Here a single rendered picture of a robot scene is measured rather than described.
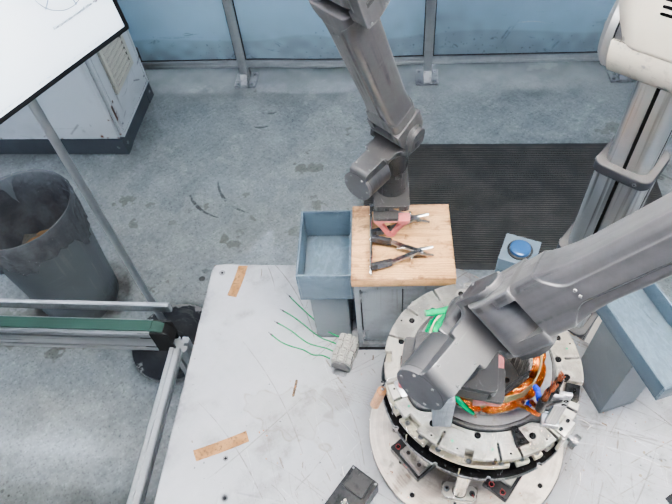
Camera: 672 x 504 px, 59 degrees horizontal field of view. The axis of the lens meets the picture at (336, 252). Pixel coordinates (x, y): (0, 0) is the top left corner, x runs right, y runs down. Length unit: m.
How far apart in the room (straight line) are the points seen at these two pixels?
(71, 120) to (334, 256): 2.11
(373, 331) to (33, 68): 0.92
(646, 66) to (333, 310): 0.74
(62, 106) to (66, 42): 1.65
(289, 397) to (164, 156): 2.00
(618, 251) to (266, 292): 1.09
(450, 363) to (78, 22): 1.16
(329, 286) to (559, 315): 0.68
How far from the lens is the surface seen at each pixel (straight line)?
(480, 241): 2.55
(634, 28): 1.03
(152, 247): 2.73
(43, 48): 1.46
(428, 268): 1.14
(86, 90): 3.00
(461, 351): 0.60
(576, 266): 0.53
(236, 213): 2.74
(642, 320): 1.21
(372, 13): 0.68
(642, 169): 1.22
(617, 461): 1.35
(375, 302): 1.21
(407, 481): 1.24
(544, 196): 2.77
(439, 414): 0.92
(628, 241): 0.51
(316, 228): 1.28
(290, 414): 1.32
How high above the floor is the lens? 1.99
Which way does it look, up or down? 52 degrees down
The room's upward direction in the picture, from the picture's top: 7 degrees counter-clockwise
